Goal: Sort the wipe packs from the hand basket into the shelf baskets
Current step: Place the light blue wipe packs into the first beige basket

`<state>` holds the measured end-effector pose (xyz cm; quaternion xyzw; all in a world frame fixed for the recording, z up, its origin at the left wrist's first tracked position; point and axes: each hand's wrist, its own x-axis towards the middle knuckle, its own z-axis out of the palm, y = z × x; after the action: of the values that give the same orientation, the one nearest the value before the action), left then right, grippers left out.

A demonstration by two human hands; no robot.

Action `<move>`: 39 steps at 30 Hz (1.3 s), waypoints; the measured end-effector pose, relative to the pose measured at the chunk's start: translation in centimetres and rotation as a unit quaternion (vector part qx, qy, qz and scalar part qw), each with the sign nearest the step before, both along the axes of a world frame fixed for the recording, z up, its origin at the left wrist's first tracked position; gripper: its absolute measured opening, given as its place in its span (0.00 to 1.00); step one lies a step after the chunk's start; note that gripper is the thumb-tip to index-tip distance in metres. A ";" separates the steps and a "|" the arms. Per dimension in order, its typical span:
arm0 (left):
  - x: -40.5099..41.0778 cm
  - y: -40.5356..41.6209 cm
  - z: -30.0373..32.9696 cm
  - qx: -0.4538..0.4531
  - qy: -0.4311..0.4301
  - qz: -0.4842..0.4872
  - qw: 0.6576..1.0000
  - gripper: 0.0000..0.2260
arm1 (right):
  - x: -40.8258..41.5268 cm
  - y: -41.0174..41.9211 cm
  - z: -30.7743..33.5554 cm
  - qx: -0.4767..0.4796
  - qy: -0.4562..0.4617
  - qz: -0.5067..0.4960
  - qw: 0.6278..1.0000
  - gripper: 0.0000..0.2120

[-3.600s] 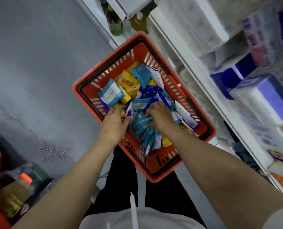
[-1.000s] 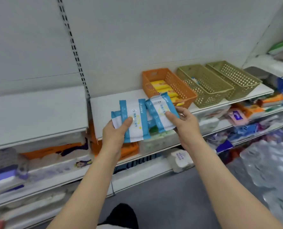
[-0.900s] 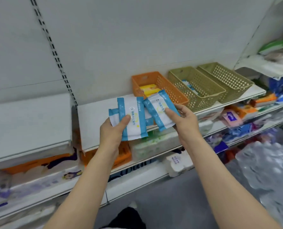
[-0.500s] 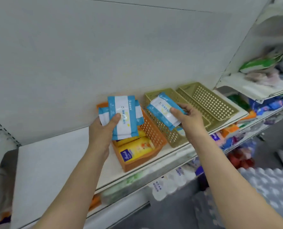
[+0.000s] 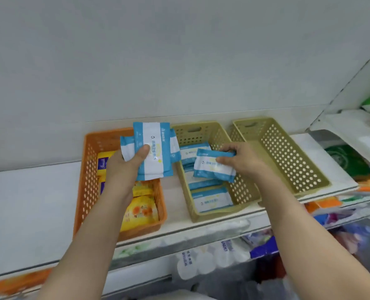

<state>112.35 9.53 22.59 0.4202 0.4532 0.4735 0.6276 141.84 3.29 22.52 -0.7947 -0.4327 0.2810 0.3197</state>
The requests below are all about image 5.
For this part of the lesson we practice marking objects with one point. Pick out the person's right hand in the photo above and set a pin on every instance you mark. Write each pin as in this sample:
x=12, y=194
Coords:
x=247, y=162

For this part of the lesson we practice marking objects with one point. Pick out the pink tissue pack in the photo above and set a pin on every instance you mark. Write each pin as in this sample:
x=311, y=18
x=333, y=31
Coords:
x=349, y=242

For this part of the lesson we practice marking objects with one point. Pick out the person's left forearm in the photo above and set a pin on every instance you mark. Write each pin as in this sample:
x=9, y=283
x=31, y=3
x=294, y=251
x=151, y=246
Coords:
x=85, y=246

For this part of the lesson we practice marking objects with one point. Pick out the person's right forearm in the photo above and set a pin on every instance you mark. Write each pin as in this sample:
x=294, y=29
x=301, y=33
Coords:
x=303, y=240

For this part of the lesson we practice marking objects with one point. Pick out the white bag blue print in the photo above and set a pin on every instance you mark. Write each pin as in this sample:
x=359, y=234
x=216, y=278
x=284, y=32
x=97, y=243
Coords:
x=203, y=262

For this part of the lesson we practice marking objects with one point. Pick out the person's left hand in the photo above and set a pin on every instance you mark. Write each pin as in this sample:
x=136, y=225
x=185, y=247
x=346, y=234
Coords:
x=119, y=174

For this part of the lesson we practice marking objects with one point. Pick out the orange white tissue pack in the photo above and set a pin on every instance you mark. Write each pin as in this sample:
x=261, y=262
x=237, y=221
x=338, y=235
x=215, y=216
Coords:
x=327, y=203

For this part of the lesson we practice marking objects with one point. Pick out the green and white tissue pack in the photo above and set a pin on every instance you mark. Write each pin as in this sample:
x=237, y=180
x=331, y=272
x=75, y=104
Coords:
x=135, y=249

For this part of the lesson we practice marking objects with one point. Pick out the green printed bag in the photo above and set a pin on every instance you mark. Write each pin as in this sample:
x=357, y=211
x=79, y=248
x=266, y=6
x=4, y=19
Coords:
x=347, y=162

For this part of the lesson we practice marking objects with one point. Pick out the orange plastic basket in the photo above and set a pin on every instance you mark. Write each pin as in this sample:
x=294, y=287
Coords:
x=88, y=184

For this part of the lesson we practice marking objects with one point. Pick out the blue tissue pack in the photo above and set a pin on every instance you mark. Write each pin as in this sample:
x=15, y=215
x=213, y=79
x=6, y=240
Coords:
x=264, y=249

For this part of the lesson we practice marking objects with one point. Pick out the olive plastic basket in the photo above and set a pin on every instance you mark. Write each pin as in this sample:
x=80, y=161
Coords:
x=300, y=191
x=200, y=217

